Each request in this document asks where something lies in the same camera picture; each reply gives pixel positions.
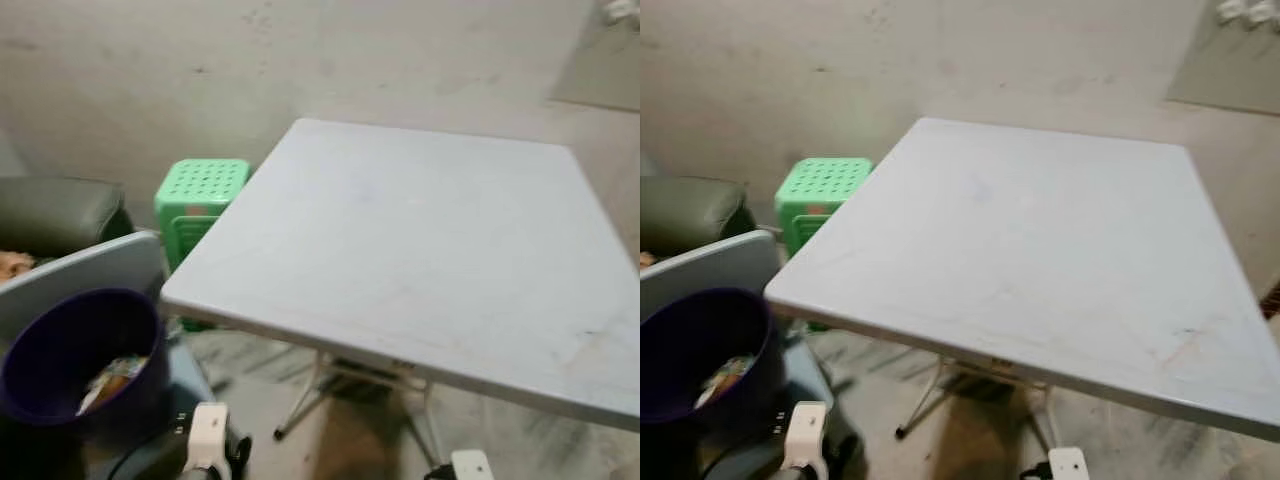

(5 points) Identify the crumpled paper trash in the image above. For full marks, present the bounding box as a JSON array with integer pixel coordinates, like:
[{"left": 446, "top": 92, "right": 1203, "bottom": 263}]
[
  {"left": 77, "top": 354, "right": 152, "bottom": 417},
  {"left": 694, "top": 354, "right": 759, "bottom": 410}
]

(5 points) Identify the purple plastic rubbish bin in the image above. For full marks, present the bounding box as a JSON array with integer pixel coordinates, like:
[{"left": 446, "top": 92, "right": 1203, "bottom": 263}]
[
  {"left": 0, "top": 288, "right": 172, "bottom": 427},
  {"left": 640, "top": 288, "right": 787, "bottom": 427}
]

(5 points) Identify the grey plastic chair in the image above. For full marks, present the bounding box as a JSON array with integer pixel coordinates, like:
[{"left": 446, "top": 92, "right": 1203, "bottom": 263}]
[
  {"left": 640, "top": 229, "right": 863, "bottom": 480},
  {"left": 0, "top": 231, "right": 251, "bottom": 480}
]

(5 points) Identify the white folding table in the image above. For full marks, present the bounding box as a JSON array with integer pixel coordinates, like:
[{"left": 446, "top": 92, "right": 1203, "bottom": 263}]
[
  {"left": 160, "top": 117, "right": 641, "bottom": 471},
  {"left": 763, "top": 116, "right": 1280, "bottom": 453}
]

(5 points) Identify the green plastic stool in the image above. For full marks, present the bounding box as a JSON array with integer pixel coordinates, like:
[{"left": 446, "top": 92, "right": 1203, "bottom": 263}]
[
  {"left": 775, "top": 156, "right": 875, "bottom": 260},
  {"left": 153, "top": 157, "right": 252, "bottom": 274}
]

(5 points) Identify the green leather sofa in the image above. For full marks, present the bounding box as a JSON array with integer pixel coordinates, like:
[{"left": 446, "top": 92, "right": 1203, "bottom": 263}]
[
  {"left": 640, "top": 150, "right": 759, "bottom": 257},
  {"left": 0, "top": 130, "right": 135, "bottom": 257}
]

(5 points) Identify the grey wall panel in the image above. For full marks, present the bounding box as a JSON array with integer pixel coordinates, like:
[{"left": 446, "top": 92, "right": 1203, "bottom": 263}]
[{"left": 1164, "top": 0, "right": 1280, "bottom": 117}]

